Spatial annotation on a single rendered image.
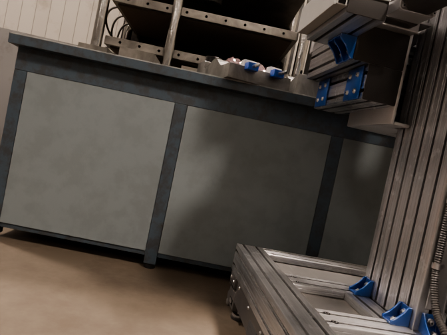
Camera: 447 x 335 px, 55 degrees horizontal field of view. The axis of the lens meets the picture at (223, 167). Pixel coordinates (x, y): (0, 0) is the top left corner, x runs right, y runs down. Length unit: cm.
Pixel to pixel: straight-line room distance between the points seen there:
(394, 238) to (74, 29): 436
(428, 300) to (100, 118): 129
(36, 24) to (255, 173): 381
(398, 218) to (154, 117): 100
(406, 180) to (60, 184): 127
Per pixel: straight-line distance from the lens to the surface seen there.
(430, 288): 105
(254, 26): 265
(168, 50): 257
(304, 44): 259
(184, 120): 172
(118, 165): 176
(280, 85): 172
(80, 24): 506
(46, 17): 515
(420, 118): 118
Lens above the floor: 53
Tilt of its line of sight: 2 degrees down
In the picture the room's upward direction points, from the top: 12 degrees clockwise
